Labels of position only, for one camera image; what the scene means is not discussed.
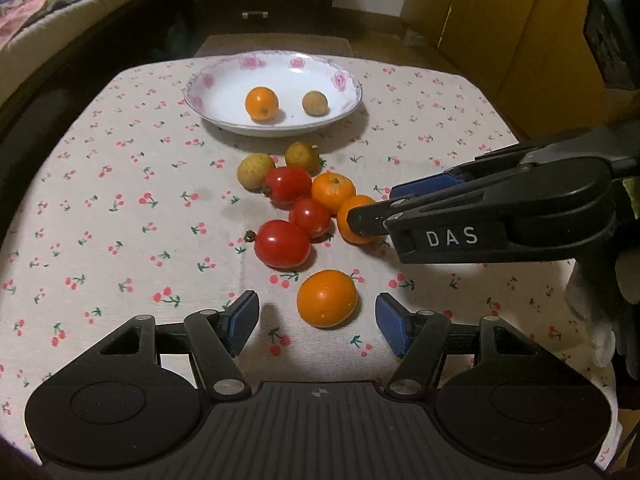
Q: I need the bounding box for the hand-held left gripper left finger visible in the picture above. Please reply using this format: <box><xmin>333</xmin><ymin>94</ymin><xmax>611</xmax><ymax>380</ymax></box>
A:
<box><xmin>75</xmin><ymin>290</ymin><xmax>261</xmax><ymax>403</ymax></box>

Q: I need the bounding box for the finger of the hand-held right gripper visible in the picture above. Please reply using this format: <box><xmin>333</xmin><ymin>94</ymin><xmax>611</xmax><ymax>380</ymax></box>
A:
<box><xmin>346</xmin><ymin>164</ymin><xmax>531</xmax><ymax>236</ymax></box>
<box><xmin>390</xmin><ymin>141</ymin><xmax>551</xmax><ymax>200</ymax></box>

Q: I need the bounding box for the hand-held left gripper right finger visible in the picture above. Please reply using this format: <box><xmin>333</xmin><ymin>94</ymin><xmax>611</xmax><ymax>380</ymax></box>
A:
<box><xmin>375</xmin><ymin>292</ymin><xmax>558</xmax><ymax>402</ymax></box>

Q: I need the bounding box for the small orange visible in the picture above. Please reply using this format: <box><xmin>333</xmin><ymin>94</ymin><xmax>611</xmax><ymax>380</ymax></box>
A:
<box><xmin>244</xmin><ymin>86</ymin><xmax>280</xmax><ymax>122</ymax></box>
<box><xmin>296</xmin><ymin>269</ymin><xmax>359</xmax><ymax>329</ymax></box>
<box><xmin>311</xmin><ymin>172</ymin><xmax>357</xmax><ymax>215</ymax></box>
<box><xmin>336</xmin><ymin>195</ymin><xmax>378</xmax><ymax>245</ymax></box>

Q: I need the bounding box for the red cherry tomato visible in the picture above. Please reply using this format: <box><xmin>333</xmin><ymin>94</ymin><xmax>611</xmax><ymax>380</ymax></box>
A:
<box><xmin>244</xmin><ymin>219</ymin><xmax>312</xmax><ymax>269</ymax></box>
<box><xmin>261</xmin><ymin>166</ymin><xmax>313</xmax><ymax>207</ymax></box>
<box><xmin>288</xmin><ymin>197</ymin><xmax>333</xmax><ymax>239</ymax></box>

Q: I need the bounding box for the white floral-rim plate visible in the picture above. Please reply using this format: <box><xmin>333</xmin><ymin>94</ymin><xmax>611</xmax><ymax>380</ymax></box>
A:
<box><xmin>184</xmin><ymin>50</ymin><xmax>364</xmax><ymax>138</ymax></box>

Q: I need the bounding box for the person's right hand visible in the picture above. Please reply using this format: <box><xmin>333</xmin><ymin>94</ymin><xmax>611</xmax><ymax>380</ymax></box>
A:
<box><xmin>564</xmin><ymin>177</ymin><xmax>640</xmax><ymax>376</ymax></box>

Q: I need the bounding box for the brown longan with stem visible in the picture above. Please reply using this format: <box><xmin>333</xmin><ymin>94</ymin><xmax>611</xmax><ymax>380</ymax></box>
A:
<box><xmin>285</xmin><ymin>141</ymin><xmax>322</xmax><ymax>173</ymax></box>

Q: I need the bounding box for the cherry print tablecloth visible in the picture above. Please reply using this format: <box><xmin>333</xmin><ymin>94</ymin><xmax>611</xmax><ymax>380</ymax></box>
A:
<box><xmin>0</xmin><ymin>55</ymin><xmax>621</xmax><ymax>466</ymax></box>

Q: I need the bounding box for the yellow wooden cabinet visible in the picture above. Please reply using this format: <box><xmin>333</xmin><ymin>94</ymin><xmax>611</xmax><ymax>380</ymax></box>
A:
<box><xmin>400</xmin><ymin>0</ymin><xmax>616</xmax><ymax>141</ymax></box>

